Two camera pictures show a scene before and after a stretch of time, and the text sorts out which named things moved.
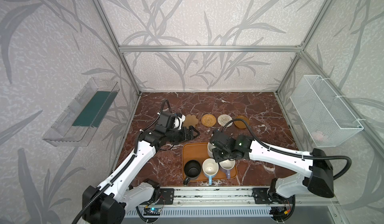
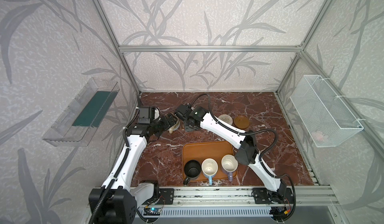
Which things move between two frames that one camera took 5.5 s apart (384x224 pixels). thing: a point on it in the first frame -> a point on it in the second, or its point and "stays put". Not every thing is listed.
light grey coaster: x=224 y=119 stays put
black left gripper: x=183 y=134 -> x=166 y=123
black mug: x=192 y=170 stays put
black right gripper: x=219 y=153 -> x=183 y=114
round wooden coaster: x=240 y=124 stays put
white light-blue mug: x=210 y=168 stays put
